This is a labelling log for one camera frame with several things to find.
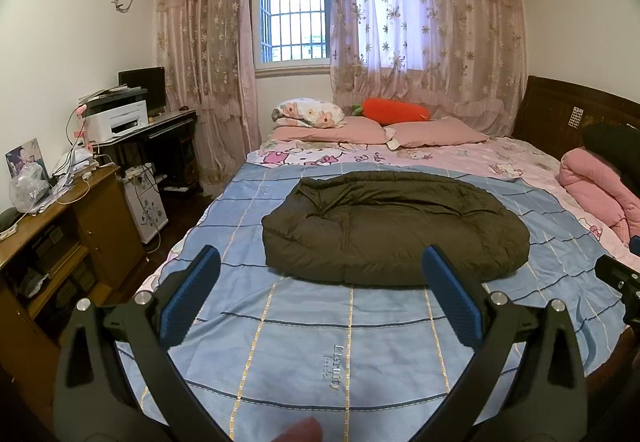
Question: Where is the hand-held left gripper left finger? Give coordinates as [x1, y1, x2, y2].
[52, 245, 236, 442]

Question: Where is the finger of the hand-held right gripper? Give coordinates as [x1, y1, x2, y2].
[594, 253, 640, 325]

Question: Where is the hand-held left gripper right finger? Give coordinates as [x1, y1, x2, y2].
[415, 245, 588, 442]

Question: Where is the olive green hooded jacket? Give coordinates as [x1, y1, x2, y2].
[261, 171, 531, 285]

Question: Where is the person's left hand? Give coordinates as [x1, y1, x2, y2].
[279, 417, 325, 442]

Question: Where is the pink quilt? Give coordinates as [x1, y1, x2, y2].
[558, 147, 640, 245]

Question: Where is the brown wooden cabinet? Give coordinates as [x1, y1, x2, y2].
[0, 165, 146, 423]

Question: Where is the blue plaid blanket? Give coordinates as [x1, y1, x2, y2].
[116, 161, 636, 433]

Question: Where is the pink printed bedsheet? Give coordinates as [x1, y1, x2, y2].
[245, 135, 640, 263]

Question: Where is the pink pillow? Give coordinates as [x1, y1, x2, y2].
[385, 116, 490, 148]
[272, 116, 396, 145]

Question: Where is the dark wooden headboard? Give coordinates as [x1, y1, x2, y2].
[515, 75, 640, 163]

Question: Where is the dark computer desk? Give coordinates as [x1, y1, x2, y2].
[95, 108, 198, 193]

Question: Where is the white printer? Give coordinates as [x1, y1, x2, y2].
[85, 90, 150, 144]

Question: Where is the orange carrot plush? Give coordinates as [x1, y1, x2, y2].
[351, 97, 432, 126]

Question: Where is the clear plastic bag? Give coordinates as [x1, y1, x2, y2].
[9, 162, 51, 214]

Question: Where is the pink desk lamp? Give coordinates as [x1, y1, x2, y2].
[74, 105, 98, 155]

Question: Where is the black computer monitor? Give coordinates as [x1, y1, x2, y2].
[118, 67, 167, 118]

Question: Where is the floral pillow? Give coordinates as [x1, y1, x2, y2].
[271, 98, 347, 129]

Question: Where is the stack of papers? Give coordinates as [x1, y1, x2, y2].
[79, 85, 128, 103]

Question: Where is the pink floral lace curtain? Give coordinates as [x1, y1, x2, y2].
[330, 0, 528, 138]
[150, 0, 261, 195]

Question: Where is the barred window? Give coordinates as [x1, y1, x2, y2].
[255, 0, 333, 76]

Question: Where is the photo frame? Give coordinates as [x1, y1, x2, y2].
[5, 138, 50, 183]

